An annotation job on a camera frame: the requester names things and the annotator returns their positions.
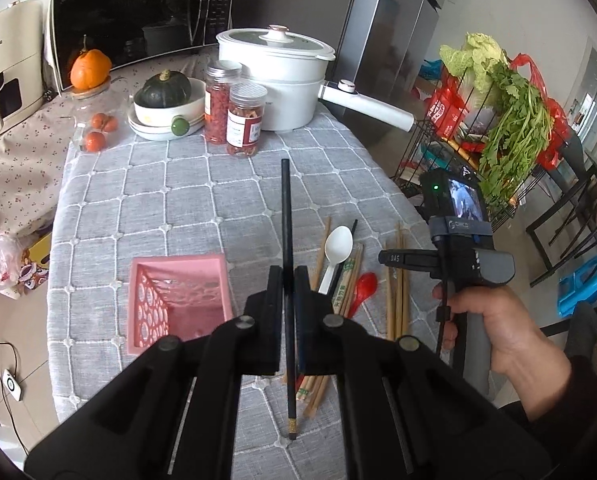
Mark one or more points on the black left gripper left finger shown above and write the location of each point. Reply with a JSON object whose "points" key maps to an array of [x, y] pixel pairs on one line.
{"points": [[171, 414]]}

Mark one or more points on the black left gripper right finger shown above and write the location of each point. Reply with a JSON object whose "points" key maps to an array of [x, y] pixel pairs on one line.
{"points": [[405, 414]]}

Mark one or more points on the wooden chopstick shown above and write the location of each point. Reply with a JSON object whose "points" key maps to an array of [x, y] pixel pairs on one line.
{"points": [[316, 395], [399, 291], [390, 309], [405, 308], [316, 274]]}

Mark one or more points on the red plastic spoon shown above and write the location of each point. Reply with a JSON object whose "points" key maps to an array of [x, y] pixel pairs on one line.
{"points": [[365, 287]]}

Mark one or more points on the paper-wrapped chopsticks pair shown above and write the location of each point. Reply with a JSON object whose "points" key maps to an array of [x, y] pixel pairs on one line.
{"points": [[338, 301]]}

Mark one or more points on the pink perforated plastic basket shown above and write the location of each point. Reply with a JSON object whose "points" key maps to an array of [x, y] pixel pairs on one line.
{"points": [[184, 296]]}

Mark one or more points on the white plastic spoon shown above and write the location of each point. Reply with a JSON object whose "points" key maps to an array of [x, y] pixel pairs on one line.
{"points": [[334, 252]]}

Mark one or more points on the black chopstick gold tip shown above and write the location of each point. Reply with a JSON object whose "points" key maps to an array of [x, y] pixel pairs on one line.
{"points": [[288, 289]]}

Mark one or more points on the person's right hand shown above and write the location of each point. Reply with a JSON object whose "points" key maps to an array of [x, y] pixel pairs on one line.
{"points": [[537, 369]]}

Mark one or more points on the leafy green vegetables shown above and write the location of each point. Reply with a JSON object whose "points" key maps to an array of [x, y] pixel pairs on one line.
{"points": [[521, 124]]}

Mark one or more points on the blue plastic stool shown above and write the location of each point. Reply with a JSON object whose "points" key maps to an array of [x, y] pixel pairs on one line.
{"points": [[579, 286]]}

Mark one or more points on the grey checked tablecloth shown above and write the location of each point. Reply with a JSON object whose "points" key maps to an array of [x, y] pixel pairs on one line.
{"points": [[188, 197]]}

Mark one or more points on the grey refrigerator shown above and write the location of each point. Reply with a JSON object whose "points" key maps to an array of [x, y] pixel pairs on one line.
{"points": [[379, 56]]}

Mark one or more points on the white electric pot with lid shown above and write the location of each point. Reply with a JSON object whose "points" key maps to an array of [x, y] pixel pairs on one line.
{"points": [[293, 68]]}

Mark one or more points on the red-filled plastic jar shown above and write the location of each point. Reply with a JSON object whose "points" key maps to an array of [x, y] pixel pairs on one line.
{"points": [[220, 76], [246, 111]]}

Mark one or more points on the floral cloth cover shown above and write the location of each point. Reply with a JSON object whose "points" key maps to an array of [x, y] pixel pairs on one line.
{"points": [[34, 152]]}

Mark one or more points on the white ceramic bowl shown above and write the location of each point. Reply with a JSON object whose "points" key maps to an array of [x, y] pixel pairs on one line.
{"points": [[171, 123]]}

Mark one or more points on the clear jar with tangerines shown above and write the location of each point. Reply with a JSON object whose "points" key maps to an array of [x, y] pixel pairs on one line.
{"points": [[97, 114]]}

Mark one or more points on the dark green pumpkin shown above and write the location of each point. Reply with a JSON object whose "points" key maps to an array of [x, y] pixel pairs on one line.
{"points": [[166, 89]]}

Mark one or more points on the orange pumpkin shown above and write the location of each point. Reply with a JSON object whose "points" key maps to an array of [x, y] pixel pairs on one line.
{"points": [[90, 69]]}

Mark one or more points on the cream air fryer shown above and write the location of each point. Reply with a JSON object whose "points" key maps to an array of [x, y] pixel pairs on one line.
{"points": [[21, 84]]}

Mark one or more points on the black microwave oven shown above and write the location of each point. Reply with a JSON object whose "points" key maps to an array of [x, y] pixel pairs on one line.
{"points": [[131, 31]]}

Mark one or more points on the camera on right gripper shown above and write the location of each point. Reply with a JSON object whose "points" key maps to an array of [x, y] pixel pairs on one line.
{"points": [[449, 195]]}

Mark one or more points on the black wire vegetable rack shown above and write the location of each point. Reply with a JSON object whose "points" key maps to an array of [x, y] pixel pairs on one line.
{"points": [[452, 138]]}

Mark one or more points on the black chair frame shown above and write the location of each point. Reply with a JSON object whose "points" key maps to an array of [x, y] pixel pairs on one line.
{"points": [[581, 196]]}

